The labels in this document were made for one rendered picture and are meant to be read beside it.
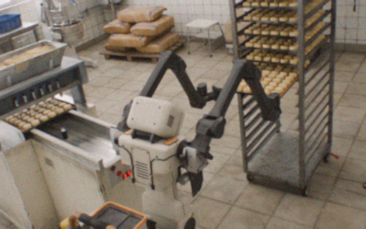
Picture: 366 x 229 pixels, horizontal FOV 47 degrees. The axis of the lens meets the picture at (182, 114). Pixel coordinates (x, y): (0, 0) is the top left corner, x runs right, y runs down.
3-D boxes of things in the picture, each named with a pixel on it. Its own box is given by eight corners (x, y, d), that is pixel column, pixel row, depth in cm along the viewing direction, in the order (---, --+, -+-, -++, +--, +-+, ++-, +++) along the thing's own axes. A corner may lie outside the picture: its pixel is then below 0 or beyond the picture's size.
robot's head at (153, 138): (152, 158, 177) (150, 136, 173) (131, 151, 184) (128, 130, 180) (162, 151, 182) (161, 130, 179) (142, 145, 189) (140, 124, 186)
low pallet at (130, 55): (100, 59, 664) (98, 53, 659) (129, 42, 723) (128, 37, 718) (162, 64, 605) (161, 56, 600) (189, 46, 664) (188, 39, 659)
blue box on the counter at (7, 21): (0, 33, 529) (-4, 22, 523) (-15, 32, 544) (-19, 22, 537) (24, 24, 559) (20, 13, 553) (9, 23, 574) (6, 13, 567)
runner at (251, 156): (249, 162, 318) (248, 159, 316) (246, 161, 319) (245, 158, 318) (283, 124, 362) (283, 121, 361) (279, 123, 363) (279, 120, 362)
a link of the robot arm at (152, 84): (160, 43, 221) (176, 45, 216) (170, 60, 231) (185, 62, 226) (120, 112, 204) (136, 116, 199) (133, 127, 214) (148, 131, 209)
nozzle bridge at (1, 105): (-21, 138, 277) (-40, 92, 262) (69, 96, 322) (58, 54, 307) (2, 152, 256) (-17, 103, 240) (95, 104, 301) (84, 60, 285)
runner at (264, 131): (248, 152, 313) (248, 149, 312) (244, 152, 315) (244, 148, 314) (283, 114, 358) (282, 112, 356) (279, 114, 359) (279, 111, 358)
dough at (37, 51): (-27, 78, 262) (-31, 69, 260) (47, 50, 296) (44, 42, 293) (-8, 86, 245) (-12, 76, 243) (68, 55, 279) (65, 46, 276)
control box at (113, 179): (107, 186, 233) (102, 166, 227) (138, 165, 248) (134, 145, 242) (112, 188, 231) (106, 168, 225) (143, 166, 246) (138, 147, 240)
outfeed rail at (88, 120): (-14, 86, 368) (-16, 79, 365) (-10, 85, 370) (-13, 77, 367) (140, 146, 240) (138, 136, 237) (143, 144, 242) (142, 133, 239)
